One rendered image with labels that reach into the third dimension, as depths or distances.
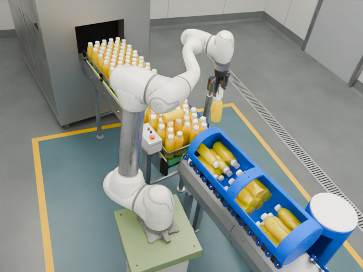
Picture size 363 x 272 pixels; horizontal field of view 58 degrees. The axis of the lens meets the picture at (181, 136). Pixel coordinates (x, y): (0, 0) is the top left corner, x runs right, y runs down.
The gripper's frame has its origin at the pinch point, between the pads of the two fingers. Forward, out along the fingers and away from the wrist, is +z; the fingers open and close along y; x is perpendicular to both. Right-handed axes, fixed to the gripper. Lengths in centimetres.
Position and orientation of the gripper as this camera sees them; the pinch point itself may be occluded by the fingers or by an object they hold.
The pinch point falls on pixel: (218, 94)
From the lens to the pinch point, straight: 199.0
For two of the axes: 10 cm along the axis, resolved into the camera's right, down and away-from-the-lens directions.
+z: 0.0, 6.3, 7.7
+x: -6.2, -6.1, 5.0
